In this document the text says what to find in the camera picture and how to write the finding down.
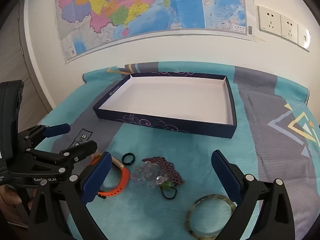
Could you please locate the purple bead bracelet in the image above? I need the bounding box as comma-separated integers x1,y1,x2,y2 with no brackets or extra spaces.
142,156,186,186

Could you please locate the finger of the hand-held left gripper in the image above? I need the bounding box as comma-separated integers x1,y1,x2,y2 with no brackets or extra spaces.
25,140,98,173
17,123,71,153

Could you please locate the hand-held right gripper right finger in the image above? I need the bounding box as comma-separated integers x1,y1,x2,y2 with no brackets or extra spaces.
211,150,295,240

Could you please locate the orange smart band watch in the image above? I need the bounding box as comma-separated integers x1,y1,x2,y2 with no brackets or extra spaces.
89,152,130,199

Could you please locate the white wall power socket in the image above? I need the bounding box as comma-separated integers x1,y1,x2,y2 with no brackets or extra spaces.
257,5,282,34
280,14,299,44

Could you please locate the teal grey printed blanket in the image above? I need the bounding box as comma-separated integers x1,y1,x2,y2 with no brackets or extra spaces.
32,61,320,240

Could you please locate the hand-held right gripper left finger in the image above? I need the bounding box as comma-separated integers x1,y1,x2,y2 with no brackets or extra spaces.
29,152,113,240

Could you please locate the white wall network socket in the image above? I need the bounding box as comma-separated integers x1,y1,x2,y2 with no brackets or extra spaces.
297,23,311,50

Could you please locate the green stone black ring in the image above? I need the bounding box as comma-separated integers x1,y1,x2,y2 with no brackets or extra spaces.
160,182,178,200

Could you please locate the colourful wall map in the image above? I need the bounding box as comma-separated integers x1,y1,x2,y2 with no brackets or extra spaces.
54,0,253,64

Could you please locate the dark green ring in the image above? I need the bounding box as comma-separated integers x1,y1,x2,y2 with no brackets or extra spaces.
122,153,137,166

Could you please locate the person's left hand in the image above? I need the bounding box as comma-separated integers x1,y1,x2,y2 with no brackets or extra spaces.
0,184,35,214

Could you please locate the olive brown bangle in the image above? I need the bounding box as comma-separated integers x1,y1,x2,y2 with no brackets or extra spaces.
185,194,237,239

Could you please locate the grey cabinet door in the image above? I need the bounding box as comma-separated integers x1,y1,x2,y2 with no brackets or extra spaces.
0,0,55,128

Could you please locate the dark blue shallow box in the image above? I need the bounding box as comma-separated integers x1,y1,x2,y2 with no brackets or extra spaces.
92,72,237,139

